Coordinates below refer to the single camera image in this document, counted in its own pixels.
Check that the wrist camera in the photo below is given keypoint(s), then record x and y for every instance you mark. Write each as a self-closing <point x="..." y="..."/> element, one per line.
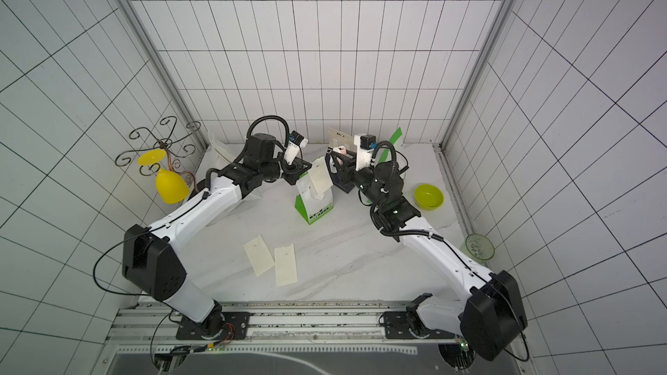
<point x="296" y="142"/>
<point x="365" y="145"/>

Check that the navy beige bag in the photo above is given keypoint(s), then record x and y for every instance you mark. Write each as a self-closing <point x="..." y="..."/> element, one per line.
<point x="337" y="139"/>

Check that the cream receipt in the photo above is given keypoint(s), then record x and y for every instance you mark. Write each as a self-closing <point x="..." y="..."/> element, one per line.
<point x="259" y="256"/>
<point x="320" y="179"/>
<point x="285" y="266"/>

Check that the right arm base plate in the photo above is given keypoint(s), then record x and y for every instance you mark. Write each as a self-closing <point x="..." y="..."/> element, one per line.
<point x="408" y="326"/>

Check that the black scroll metal stand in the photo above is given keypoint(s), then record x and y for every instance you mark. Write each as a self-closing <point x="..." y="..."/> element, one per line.
<point x="176" y="149"/>

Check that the green white bag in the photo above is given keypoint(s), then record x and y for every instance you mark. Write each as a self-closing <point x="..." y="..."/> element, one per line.
<point x="397" y="139"/>
<point x="309" y="209"/>

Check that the white paper bag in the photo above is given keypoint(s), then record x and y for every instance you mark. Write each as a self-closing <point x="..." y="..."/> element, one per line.
<point x="218" y="156"/>

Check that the green glass coaster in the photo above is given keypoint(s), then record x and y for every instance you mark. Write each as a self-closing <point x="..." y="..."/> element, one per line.
<point x="479" y="248"/>

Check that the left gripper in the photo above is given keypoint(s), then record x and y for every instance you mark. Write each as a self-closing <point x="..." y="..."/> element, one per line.
<point x="297" y="169"/>

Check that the green bowl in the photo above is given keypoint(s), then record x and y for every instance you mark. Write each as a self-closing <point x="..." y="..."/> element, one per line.
<point x="428" y="197"/>

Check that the yellow cup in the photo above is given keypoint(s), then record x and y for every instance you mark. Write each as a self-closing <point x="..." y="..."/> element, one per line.
<point x="171" y="187"/>

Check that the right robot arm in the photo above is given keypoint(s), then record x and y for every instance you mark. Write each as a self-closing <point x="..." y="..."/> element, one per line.
<point x="488" y="312"/>

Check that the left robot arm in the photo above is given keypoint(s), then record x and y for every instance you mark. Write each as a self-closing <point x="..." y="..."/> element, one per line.
<point x="151" y="255"/>

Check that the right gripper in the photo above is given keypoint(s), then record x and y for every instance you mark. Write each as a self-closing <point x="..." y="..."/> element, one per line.
<point x="345" y="170"/>

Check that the yellow saucer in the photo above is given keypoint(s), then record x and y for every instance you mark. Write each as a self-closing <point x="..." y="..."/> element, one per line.
<point x="151" y="157"/>

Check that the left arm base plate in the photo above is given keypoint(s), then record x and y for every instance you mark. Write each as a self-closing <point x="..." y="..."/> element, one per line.
<point x="221" y="326"/>

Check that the pink stapler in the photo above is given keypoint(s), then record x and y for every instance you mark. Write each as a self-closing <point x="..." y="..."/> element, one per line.
<point x="340" y="150"/>

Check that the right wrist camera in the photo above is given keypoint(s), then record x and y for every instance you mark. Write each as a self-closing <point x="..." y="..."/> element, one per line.
<point x="365" y="145"/>

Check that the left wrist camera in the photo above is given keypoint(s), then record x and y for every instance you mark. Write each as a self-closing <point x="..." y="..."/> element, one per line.
<point x="296" y="142"/>

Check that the aluminium rail frame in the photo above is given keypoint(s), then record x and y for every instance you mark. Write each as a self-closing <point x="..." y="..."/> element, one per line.
<point x="292" y="338"/>

